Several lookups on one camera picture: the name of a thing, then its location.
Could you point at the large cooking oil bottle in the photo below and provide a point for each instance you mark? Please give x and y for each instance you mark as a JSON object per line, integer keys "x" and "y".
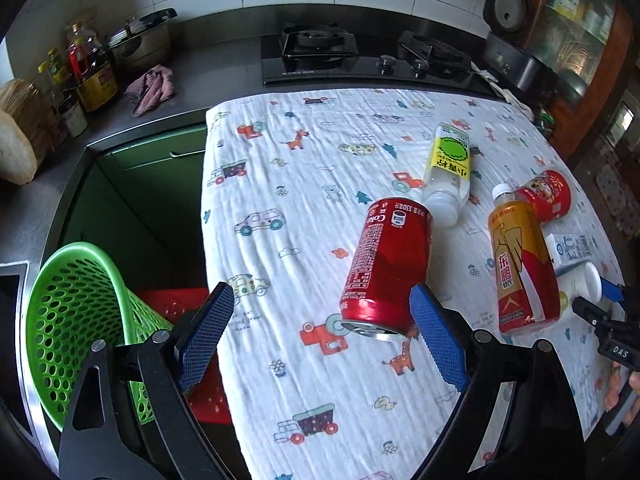
{"x": 97, "y": 80}

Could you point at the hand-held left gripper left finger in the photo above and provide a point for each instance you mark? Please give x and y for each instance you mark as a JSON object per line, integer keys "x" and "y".
{"x": 205, "y": 340}

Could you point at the wooden glass-door cabinet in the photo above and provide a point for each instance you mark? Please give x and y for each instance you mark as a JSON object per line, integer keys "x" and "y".
{"x": 575, "y": 60}

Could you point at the white dish towel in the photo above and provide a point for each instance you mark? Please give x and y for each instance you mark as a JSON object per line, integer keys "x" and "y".
{"x": 515, "y": 100}

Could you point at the red cola can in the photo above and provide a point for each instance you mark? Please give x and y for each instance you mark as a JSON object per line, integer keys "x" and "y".
{"x": 385, "y": 260}

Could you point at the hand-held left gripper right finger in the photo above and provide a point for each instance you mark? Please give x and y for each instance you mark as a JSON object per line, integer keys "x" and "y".
{"x": 440, "y": 335}

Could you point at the white printed tablecloth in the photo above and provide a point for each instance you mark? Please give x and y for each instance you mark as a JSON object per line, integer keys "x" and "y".
{"x": 300, "y": 185}

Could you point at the orange drink bottle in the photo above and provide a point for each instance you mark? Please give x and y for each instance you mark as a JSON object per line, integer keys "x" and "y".
{"x": 520, "y": 270}

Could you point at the person's right hand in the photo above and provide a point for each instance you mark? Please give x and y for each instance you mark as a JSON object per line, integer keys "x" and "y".
{"x": 612, "y": 395}

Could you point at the green perforated plastic basket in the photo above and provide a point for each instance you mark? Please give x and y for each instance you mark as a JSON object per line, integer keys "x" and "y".
{"x": 75, "y": 300}

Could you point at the pink rag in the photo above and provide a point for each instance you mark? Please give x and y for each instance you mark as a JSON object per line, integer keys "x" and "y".
{"x": 150, "y": 90}

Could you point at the green kitchen cabinet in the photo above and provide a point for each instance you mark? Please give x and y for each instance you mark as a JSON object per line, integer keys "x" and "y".
{"x": 150, "y": 170}

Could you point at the steel pot with lid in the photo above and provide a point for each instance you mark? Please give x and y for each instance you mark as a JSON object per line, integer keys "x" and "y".
{"x": 145, "y": 42}

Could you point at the round wooden chopping block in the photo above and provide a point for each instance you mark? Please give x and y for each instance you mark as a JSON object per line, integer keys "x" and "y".
{"x": 15, "y": 145}

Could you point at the white paper cup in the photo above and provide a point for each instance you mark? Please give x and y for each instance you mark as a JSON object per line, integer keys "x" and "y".
{"x": 590, "y": 280}

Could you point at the small white blue carton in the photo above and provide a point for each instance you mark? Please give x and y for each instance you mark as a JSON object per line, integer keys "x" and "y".
{"x": 570, "y": 250}

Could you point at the black rice cooker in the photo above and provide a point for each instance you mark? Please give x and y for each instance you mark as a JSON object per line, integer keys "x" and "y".
{"x": 505, "y": 5}

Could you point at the small glass jar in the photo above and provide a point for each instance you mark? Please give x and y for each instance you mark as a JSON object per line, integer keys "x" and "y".
{"x": 74, "y": 117}

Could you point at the black gas stove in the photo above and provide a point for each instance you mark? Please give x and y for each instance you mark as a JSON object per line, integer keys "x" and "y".
{"x": 320, "y": 60}

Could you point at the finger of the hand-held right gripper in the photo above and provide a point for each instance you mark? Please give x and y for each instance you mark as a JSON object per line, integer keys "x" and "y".
{"x": 614, "y": 292}
{"x": 590, "y": 312}

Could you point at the yellow-green label bottle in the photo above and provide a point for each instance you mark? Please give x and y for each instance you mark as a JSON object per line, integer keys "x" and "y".
{"x": 447, "y": 165}

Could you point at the red paper cup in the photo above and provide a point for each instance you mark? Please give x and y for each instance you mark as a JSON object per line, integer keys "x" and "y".
{"x": 550, "y": 195}

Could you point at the kitchen sink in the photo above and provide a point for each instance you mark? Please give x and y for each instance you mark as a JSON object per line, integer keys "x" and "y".
{"x": 10, "y": 335}

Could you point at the red plastic stool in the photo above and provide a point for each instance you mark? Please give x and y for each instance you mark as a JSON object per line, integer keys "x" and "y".
{"x": 170, "y": 305}

